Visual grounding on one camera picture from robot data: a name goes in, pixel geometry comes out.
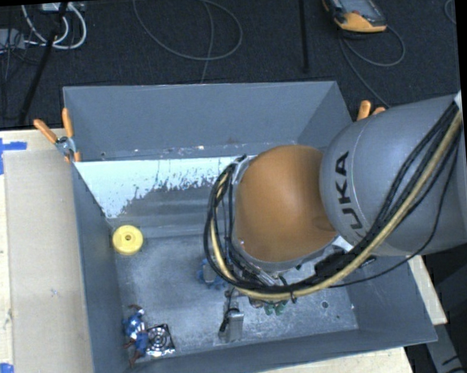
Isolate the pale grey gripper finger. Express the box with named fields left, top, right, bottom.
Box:
left=224, top=307, right=247, bottom=343
left=214, top=299, right=236, bottom=340

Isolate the blue toy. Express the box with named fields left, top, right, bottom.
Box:
left=193, top=257, right=226, bottom=291

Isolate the grey metal bin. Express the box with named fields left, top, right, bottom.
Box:
left=62, top=59, right=441, bottom=373

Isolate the blue toy figure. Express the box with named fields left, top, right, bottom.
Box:
left=120, top=302, right=152, bottom=369

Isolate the yellow disc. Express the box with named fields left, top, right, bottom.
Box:
left=111, top=223, right=146, bottom=257

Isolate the pale flat board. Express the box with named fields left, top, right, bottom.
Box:
left=0, top=144, right=95, bottom=373

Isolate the black cylinder on white bracket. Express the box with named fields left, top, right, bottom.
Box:
left=312, top=242, right=359, bottom=277

